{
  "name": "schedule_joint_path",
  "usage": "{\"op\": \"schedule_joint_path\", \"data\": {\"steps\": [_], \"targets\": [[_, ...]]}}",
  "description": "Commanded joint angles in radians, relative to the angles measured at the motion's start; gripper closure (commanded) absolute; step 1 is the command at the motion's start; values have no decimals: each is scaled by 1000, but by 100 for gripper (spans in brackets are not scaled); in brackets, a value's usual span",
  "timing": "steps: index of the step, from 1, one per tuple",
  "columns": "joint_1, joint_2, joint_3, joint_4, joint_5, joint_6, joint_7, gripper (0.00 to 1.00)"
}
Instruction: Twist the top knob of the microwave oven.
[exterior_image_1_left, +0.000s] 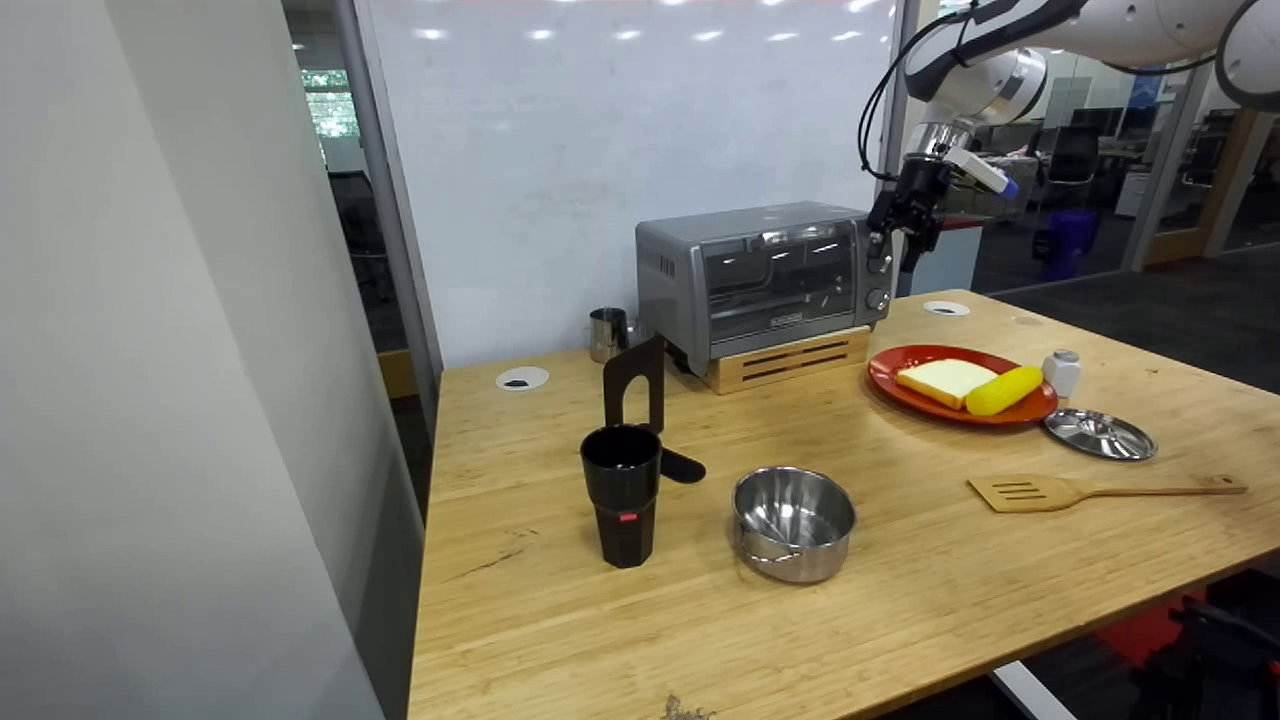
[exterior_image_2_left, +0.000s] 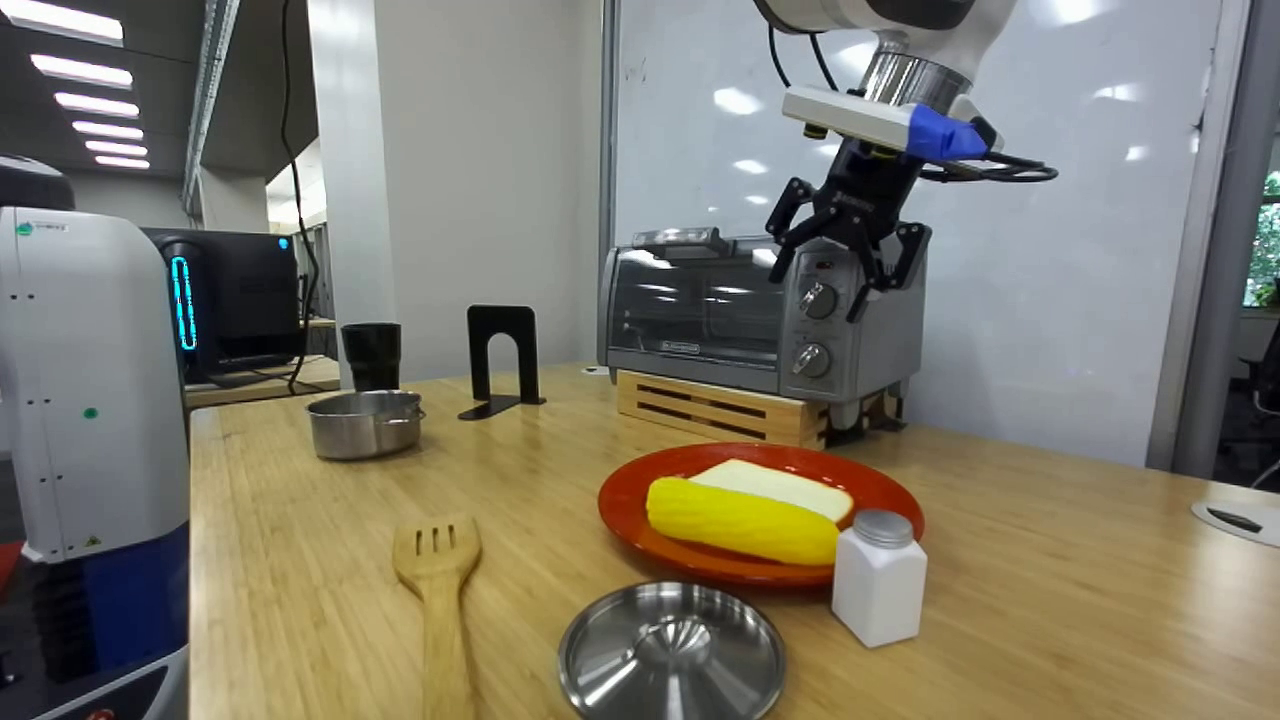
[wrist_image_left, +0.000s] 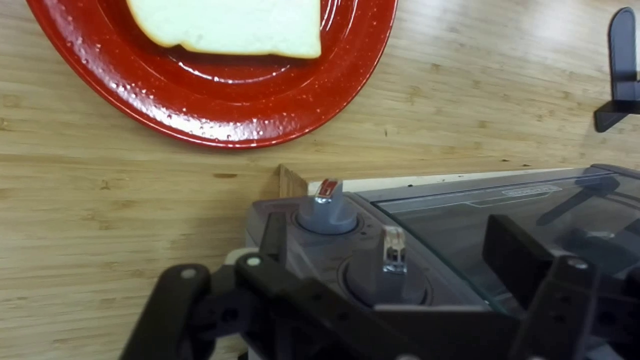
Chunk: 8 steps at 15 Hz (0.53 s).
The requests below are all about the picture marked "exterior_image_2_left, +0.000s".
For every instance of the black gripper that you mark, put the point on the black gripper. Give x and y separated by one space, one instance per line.
868 185

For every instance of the grey oven timer knob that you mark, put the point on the grey oven timer knob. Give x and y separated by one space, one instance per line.
819 302

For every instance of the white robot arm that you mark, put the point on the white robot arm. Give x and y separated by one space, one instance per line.
906 34

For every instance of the grey oven temperature knob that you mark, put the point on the grey oven temperature knob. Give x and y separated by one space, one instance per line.
808 360

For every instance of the silver toaster oven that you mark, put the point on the silver toaster oven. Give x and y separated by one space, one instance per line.
725 314

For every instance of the wooden slatted crate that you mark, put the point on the wooden slatted crate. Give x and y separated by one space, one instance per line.
723 404

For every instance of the yellow corn cob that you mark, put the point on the yellow corn cob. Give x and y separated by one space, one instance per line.
743 523

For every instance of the white salt shaker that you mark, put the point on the white salt shaker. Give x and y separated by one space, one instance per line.
877 580

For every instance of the red round plate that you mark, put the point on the red round plate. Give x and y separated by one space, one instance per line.
641 513

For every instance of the round steel pot lid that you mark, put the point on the round steel pot lid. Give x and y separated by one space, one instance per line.
670 654

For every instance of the black plastic cup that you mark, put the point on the black plastic cup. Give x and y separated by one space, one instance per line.
373 353

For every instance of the small steel pot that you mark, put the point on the small steel pot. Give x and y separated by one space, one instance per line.
364 425

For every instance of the wooden slotted spatula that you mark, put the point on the wooden slotted spatula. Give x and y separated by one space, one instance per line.
438 600

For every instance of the black box with blue light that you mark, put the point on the black box with blue light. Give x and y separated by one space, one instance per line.
232 302

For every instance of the white and blue machine housing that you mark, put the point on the white and blue machine housing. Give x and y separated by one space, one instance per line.
87 443

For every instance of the white and blue wrist camera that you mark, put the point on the white and blue wrist camera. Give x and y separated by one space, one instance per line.
886 127

